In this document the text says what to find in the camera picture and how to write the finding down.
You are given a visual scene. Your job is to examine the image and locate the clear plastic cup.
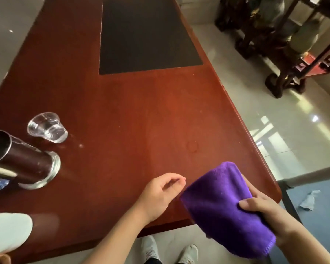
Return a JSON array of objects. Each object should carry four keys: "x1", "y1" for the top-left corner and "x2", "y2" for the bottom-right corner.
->
[{"x1": 27, "y1": 112, "x2": 69, "y2": 144}]

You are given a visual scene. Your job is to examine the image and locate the person's white left shoe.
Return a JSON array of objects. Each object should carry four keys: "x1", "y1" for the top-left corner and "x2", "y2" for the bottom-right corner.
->
[{"x1": 141, "y1": 235, "x2": 161, "y2": 264}]

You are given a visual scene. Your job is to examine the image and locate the red wooden table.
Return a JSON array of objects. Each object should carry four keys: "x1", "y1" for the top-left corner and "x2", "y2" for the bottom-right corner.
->
[{"x1": 0, "y1": 0, "x2": 282, "y2": 264}]

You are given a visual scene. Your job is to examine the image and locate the person's white shoe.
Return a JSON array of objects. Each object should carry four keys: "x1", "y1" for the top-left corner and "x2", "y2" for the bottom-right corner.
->
[
  {"x1": 177, "y1": 244, "x2": 199, "y2": 264},
  {"x1": 141, "y1": 235, "x2": 161, "y2": 264}
]

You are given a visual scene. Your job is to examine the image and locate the person's left hand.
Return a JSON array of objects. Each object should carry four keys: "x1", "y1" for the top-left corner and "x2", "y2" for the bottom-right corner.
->
[{"x1": 135, "y1": 172, "x2": 187, "y2": 224}]

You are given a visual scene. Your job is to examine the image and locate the blue plastic cart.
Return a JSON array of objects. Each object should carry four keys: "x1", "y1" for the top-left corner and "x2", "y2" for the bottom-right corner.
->
[{"x1": 269, "y1": 163, "x2": 330, "y2": 264}]

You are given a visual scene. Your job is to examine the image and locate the person's right hand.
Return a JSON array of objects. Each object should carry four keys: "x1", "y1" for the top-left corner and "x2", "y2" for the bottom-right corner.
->
[{"x1": 238, "y1": 174, "x2": 303, "y2": 248}]

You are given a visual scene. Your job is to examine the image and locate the stainless steel cylinder container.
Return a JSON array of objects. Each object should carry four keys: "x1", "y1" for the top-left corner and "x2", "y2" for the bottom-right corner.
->
[{"x1": 0, "y1": 130, "x2": 61, "y2": 190}]

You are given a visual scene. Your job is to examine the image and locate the person's dark trousers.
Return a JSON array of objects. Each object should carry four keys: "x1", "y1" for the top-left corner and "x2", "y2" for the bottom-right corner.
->
[{"x1": 146, "y1": 257, "x2": 187, "y2": 264}]

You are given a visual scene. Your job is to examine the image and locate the purple microfibre cloth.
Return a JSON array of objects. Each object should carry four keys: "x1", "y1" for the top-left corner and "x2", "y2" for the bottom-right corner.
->
[{"x1": 180, "y1": 161, "x2": 276, "y2": 259}]

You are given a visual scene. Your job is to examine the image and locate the white mug with brown handle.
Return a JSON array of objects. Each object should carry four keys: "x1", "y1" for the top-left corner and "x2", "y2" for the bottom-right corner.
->
[{"x1": 0, "y1": 213, "x2": 33, "y2": 264}]

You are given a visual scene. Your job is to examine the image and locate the person's left forearm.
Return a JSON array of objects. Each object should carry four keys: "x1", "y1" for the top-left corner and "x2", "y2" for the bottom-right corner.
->
[{"x1": 81, "y1": 206, "x2": 152, "y2": 264}]

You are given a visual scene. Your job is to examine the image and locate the person's white right shoe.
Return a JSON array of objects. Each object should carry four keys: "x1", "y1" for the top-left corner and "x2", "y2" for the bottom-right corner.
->
[{"x1": 177, "y1": 244, "x2": 199, "y2": 264}]

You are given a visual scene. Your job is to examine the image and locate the black table mat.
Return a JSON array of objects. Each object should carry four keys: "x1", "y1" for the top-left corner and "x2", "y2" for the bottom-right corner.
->
[{"x1": 99, "y1": 0, "x2": 204, "y2": 76}]

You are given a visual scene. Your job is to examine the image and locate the dark wooden display shelf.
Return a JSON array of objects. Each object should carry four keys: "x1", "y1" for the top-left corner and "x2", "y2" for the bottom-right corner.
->
[{"x1": 215, "y1": 0, "x2": 330, "y2": 99}]

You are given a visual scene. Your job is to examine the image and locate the grey-blue ornamental stone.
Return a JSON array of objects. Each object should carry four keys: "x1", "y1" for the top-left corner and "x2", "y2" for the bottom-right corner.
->
[{"x1": 258, "y1": 0, "x2": 286, "y2": 27}]

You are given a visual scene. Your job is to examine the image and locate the pale green ornamental stone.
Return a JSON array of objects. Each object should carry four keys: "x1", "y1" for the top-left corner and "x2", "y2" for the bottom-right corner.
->
[{"x1": 289, "y1": 19, "x2": 320, "y2": 57}]

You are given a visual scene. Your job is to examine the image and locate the crumpled white tissue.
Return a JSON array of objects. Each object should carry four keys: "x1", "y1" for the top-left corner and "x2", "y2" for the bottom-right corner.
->
[{"x1": 299, "y1": 190, "x2": 322, "y2": 211}]

